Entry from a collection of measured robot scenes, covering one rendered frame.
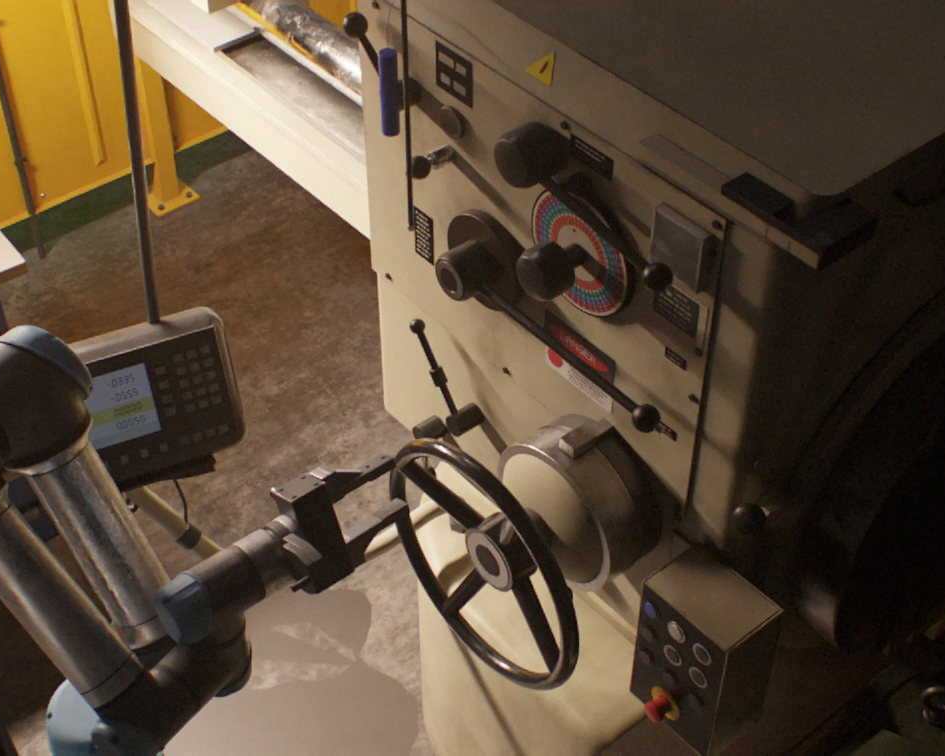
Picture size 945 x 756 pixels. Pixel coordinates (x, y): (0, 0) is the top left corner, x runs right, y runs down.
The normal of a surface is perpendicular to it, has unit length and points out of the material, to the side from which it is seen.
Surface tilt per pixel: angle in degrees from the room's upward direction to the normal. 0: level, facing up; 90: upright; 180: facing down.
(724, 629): 0
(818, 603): 99
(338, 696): 0
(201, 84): 90
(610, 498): 44
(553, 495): 61
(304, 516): 68
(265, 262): 0
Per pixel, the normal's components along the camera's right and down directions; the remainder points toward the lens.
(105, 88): 0.64, 0.53
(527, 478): -0.78, -0.05
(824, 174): 0.00, -0.73
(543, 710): -0.77, 0.44
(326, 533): 0.59, 0.22
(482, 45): -0.54, -0.20
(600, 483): 0.31, -0.38
